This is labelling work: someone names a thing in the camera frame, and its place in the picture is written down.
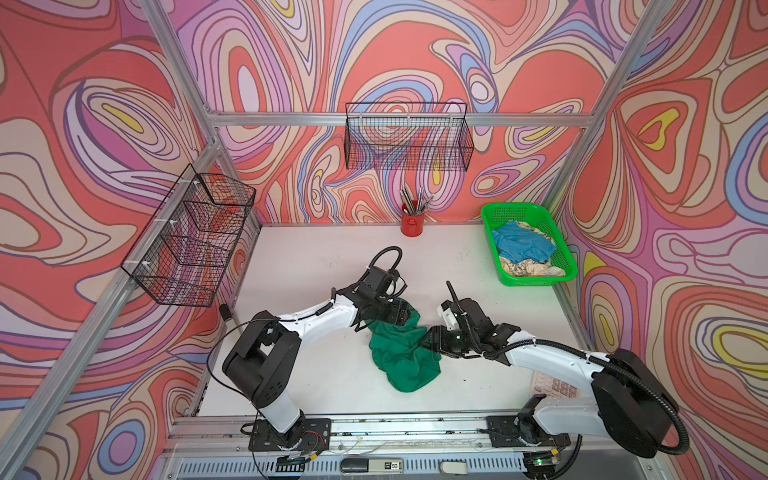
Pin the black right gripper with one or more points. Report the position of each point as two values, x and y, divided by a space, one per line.
439 341

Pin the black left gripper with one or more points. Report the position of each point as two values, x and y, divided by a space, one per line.
400 314

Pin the green t shirt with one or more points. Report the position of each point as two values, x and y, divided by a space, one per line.
396 351

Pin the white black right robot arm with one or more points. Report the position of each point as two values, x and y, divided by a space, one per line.
618 397

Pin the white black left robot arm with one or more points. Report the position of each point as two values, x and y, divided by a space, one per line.
259 365

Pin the red utensil cup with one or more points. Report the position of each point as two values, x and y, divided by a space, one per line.
411 225

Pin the pink calculator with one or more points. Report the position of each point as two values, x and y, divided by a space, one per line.
551 387

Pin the beige patterned t shirt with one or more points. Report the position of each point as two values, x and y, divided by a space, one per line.
529 268

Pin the metal utensils in cup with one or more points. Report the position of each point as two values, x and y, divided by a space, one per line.
415 204

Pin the teal blue t shirt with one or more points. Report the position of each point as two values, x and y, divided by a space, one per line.
517 243

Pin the green plastic basket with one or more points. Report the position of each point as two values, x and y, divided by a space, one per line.
494 215

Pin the grey marker pen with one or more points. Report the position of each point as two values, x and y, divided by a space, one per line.
227 316

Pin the black wire basket back wall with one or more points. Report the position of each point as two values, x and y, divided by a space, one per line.
407 136

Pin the black wire basket wall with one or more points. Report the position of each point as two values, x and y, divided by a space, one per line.
181 256
407 136

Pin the black wire basket left wall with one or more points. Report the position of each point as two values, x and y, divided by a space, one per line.
181 256

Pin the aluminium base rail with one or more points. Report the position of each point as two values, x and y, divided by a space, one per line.
453 445

